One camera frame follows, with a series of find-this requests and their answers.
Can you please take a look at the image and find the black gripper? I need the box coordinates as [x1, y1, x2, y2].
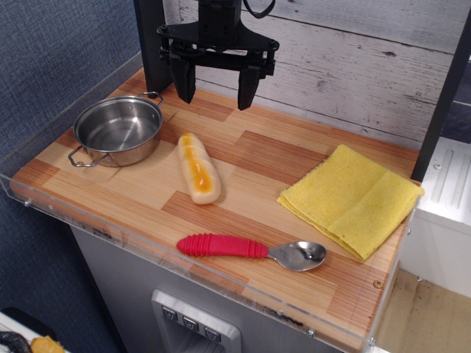
[157, 1, 280, 110]

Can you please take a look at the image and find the stainless steel pot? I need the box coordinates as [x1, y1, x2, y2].
[68, 92, 164, 168]

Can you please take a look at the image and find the folded yellow cloth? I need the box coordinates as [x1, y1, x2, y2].
[277, 145, 425, 261]

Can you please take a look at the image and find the toy bread loaf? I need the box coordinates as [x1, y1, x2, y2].
[177, 132, 221, 204]

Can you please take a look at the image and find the clear acrylic table guard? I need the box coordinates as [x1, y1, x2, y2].
[0, 51, 413, 353]

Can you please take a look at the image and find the grey toy fridge cabinet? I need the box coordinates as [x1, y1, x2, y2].
[71, 227, 336, 352]

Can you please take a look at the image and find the silver dispenser button panel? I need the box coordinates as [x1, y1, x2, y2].
[152, 290, 242, 352]

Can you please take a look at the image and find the yellow object bottom left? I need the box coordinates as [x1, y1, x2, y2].
[30, 336, 65, 353]

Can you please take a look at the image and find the black vertical post left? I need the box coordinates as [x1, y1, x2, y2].
[133, 0, 172, 93]

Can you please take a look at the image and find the black vertical post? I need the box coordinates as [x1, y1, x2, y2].
[411, 12, 470, 182]
[133, 0, 172, 93]

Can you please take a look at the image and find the red handled metal spoon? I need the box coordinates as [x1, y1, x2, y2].
[177, 234, 327, 272]

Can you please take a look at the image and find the black vertical post right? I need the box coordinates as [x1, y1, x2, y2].
[411, 12, 470, 182]

